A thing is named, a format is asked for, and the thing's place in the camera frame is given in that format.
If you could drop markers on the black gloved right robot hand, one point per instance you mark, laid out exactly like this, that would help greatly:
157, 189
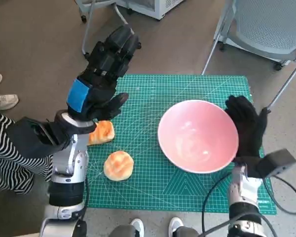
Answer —
249, 128

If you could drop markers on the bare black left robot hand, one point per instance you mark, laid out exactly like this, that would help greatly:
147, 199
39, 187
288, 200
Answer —
101, 66

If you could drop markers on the pink bowl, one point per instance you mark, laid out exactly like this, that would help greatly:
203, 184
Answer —
197, 135

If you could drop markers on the oblong striped toy bread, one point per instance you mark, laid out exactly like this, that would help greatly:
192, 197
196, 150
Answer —
103, 132

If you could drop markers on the round toy bread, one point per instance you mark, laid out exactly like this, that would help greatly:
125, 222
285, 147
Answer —
118, 166

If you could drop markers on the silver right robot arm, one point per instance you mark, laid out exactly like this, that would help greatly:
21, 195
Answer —
244, 197

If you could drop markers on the green cutting mat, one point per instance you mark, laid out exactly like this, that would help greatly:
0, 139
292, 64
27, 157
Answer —
148, 93

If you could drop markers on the white cabinet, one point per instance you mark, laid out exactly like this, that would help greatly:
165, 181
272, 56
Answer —
160, 7

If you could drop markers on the grey mesh chair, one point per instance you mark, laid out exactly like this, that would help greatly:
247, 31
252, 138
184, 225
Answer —
273, 24

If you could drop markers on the grey knee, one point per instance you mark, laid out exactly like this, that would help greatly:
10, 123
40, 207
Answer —
122, 232
187, 233

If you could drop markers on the white shoe with black trim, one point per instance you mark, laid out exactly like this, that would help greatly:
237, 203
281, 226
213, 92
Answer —
137, 227
175, 225

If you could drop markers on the person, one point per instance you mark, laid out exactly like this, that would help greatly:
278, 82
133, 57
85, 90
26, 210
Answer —
7, 158

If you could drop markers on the grey chair frame with casters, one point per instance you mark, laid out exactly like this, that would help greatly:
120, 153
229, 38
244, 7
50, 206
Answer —
87, 32

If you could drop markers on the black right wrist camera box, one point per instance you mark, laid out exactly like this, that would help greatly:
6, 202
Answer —
276, 163

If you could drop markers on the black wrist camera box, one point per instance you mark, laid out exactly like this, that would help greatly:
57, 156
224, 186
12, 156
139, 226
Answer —
24, 138
276, 163

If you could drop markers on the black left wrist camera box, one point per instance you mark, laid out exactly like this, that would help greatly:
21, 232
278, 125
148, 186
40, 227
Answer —
24, 138

